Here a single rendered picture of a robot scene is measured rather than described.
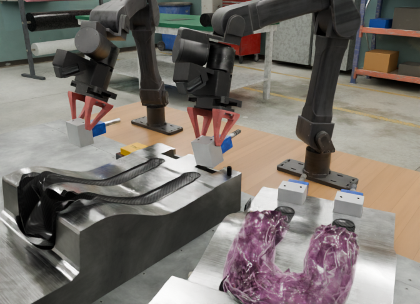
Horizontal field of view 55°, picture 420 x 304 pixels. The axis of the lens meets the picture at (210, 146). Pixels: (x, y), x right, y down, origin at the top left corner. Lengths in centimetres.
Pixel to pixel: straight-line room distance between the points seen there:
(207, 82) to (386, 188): 51
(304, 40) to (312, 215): 592
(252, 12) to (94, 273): 56
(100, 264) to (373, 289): 39
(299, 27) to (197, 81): 591
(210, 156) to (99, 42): 33
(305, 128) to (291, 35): 579
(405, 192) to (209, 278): 61
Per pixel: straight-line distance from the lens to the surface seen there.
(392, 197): 102
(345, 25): 93
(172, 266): 72
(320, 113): 97
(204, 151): 82
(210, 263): 60
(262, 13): 86
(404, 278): 77
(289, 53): 679
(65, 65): 91
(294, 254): 61
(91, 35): 90
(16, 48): 761
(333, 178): 104
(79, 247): 61
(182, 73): 77
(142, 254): 70
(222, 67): 83
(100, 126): 99
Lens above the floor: 125
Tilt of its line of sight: 22 degrees down
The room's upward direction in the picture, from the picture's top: straight up
